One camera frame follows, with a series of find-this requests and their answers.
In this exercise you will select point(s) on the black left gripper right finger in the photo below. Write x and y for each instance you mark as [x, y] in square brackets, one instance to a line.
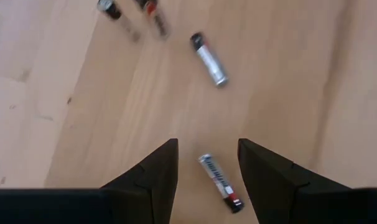
[266, 186]

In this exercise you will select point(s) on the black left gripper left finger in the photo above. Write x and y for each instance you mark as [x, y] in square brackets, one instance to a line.
[154, 186]

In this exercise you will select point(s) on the thick silver black Energizer battery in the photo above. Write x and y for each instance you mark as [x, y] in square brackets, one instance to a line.
[157, 21]

